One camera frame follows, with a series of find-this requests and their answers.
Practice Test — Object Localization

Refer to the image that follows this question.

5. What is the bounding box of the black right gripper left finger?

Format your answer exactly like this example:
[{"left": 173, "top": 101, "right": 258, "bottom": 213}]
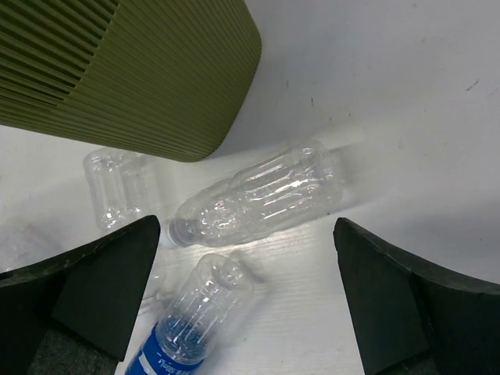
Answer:
[{"left": 1, "top": 215, "right": 160, "bottom": 374}]

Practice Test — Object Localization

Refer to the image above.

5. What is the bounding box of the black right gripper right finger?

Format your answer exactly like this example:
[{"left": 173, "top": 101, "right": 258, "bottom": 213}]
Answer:
[{"left": 333, "top": 218, "right": 499, "bottom": 374}]

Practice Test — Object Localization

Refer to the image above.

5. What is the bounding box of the blue label plastic bottle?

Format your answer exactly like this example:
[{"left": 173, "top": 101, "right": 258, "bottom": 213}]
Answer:
[{"left": 125, "top": 253, "right": 254, "bottom": 374}]

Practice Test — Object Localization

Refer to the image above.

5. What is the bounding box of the small clear plastic bottle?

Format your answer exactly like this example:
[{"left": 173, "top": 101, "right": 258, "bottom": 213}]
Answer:
[{"left": 83, "top": 148, "right": 155, "bottom": 234}]

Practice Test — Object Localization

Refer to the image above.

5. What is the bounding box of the large clear plastic bottle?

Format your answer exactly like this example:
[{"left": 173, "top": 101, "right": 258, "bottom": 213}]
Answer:
[{"left": 159, "top": 139, "right": 342, "bottom": 249}]

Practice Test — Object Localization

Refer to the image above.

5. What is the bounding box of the olive green mesh bin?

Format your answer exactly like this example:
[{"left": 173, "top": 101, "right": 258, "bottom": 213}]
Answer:
[{"left": 1, "top": 1, "right": 262, "bottom": 163}]

